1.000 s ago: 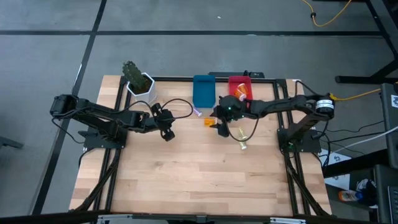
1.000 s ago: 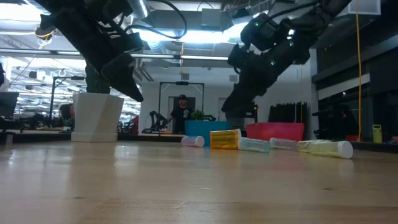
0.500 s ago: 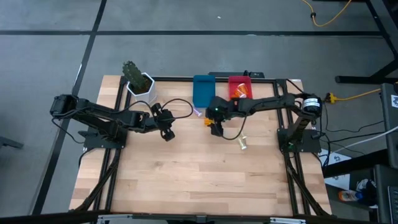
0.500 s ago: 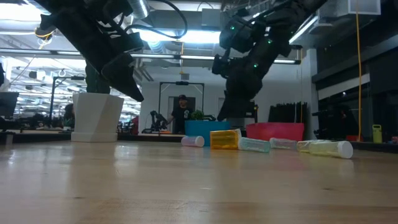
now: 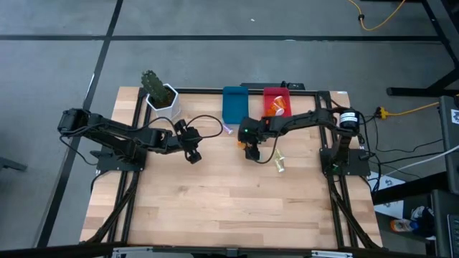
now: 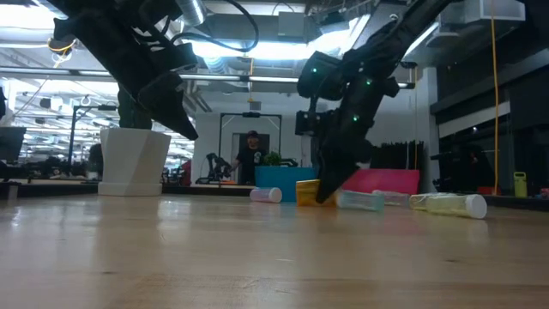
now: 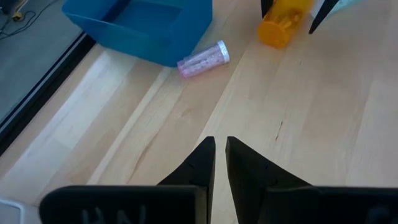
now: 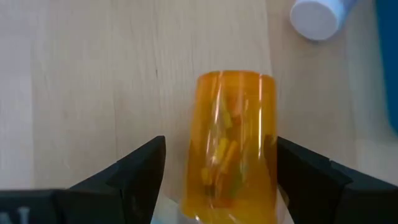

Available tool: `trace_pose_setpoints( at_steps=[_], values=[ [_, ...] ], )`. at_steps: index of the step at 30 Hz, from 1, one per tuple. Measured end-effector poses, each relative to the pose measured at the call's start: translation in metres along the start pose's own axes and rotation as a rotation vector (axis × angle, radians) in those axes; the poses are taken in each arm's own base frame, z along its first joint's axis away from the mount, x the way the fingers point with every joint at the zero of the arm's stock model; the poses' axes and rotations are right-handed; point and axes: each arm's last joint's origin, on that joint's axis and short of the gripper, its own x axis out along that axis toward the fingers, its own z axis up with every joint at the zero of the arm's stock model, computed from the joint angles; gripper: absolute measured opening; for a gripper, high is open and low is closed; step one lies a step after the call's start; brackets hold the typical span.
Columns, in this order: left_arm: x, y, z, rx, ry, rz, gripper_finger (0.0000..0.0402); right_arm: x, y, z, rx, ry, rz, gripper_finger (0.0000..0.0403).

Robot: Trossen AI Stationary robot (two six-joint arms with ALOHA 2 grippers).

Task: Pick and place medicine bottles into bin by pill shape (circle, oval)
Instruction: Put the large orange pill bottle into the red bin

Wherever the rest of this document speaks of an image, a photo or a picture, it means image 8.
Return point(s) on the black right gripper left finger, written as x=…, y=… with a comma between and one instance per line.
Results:
x=136, y=186

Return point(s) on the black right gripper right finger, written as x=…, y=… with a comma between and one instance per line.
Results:
x=311, y=186

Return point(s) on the blue plastic bin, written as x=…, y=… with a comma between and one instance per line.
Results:
x=390, y=62

